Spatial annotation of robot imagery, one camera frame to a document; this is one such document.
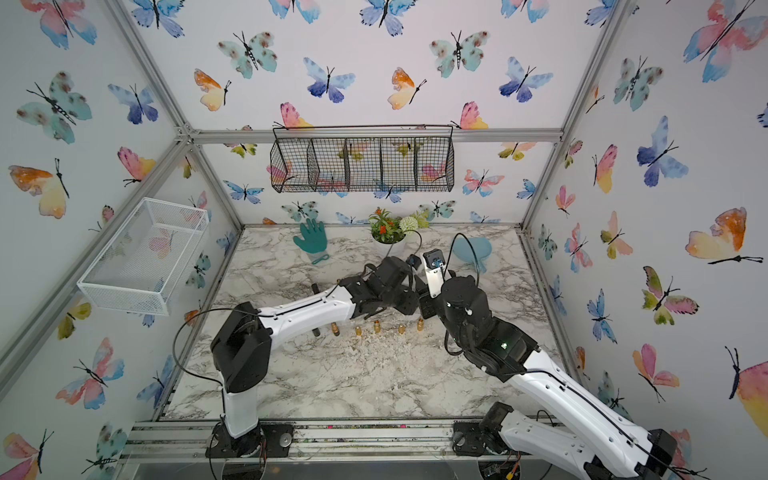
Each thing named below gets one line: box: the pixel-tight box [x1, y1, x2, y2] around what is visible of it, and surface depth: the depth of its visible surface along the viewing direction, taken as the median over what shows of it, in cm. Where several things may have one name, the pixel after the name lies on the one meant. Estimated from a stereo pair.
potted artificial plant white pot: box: [368, 207, 419, 253], surface depth 102 cm
